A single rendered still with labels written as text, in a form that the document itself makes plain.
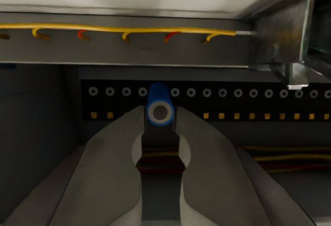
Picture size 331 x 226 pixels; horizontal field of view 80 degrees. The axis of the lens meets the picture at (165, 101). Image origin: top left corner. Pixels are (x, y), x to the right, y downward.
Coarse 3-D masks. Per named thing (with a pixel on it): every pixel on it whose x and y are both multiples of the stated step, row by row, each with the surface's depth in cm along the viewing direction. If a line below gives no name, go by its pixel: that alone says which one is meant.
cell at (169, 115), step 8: (152, 88) 16; (160, 88) 16; (152, 96) 14; (160, 96) 13; (168, 96) 14; (152, 104) 12; (160, 104) 12; (168, 104) 12; (152, 112) 13; (160, 112) 12; (168, 112) 13; (152, 120) 13; (160, 120) 13; (168, 120) 13
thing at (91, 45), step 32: (0, 32) 10; (32, 32) 10; (64, 32) 10; (96, 32) 10; (128, 32) 9; (160, 32) 11; (224, 32) 9; (96, 64) 11; (128, 64) 11; (160, 64) 11; (192, 64) 11; (224, 64) 11
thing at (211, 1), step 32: (0, 0) 8; (32, 0) 8; (64, 0) 8; (96, 0) 8; (128, 0) 8; (160, 0) 8; (192, 0) 8; (224, 0) 8; (256, 0) 7; (0, 64) 13; (32, 64) 20; (0, 96) 16
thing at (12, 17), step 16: (0, 16) 10; (16, 16) 10; (32, 16) 10; (48, 16) 10; (64, 16) 10; (80, 16) 10; (96, 16) 10; (112, 16) 10; (128, 16) 10; (144, 16) 10; (192, 32) 11; (240, 32) 10
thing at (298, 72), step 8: (312, 48) 8; (312, 56) 7; (320, 56) 7; (328, 56) 7; (288, 64) 8; (296, 64) 8; (304, 64) 7; (312, 64) 7; (320, 64) 6; (328, 64) 6; (288, 72) 8; (296, 72) 8; (304, 72) 8; (320, 72) 6; (328, 72) 6; (288, 80) 8; (296, 80) 8; (304, 80) 8
